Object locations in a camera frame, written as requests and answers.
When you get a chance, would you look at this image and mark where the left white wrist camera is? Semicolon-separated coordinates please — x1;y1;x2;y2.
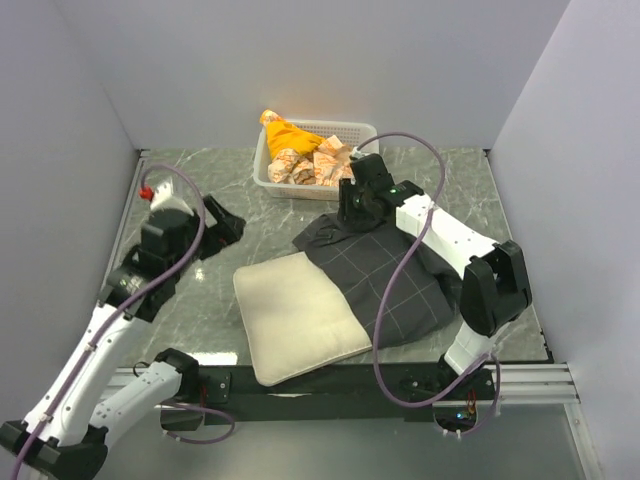
138;178;193;216

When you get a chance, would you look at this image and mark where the purple cable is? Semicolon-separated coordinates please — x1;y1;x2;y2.
9;163;236;480
354;131;504;436

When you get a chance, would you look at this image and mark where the dark grey checked pillowcase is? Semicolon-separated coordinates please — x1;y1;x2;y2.
293;214;461;348

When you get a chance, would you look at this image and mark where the aluminium frame rail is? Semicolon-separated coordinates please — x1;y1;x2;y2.
108;146;578;404

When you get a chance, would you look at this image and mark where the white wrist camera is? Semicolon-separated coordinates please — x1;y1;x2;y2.
138;178;193;216
349;147;365;161

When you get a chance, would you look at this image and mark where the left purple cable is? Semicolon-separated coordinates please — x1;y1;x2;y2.
9;163;236;480

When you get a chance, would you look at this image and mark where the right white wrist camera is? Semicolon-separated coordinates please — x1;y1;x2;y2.
349;147;365;161

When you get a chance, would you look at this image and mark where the orange patterned pillowcase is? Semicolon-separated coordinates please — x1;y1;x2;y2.
260;110;353;187

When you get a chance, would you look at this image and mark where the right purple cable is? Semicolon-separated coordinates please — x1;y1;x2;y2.
354;131;504;436

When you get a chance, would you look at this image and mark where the cream bear print pillow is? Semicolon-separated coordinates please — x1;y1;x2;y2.
233;252;371;387

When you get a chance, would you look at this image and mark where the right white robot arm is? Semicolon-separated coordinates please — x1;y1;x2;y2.
338;150;532;399

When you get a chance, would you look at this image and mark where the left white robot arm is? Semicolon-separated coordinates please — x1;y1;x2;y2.
1;195;246;479

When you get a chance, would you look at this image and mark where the white plastic basket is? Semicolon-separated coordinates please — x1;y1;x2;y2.
252;118;379;202

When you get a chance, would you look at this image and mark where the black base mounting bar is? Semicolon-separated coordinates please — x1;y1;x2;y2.
169;362;497;422

